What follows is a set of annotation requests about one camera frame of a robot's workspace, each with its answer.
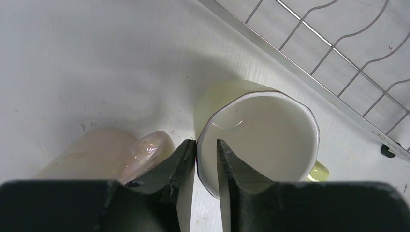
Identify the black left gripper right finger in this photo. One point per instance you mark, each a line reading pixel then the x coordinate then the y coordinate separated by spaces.
pixel 251 202

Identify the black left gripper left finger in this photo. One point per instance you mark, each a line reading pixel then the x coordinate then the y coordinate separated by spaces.
pixel 158 201

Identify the pale yellow ceramic mug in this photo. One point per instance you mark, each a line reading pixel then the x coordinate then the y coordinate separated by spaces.
pixel 269 130

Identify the translucent pink glass mug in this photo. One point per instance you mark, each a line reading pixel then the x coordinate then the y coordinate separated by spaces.
pixel 109 154

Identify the stainless steel dish rack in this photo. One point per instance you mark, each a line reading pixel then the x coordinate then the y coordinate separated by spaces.
pixel 354 53

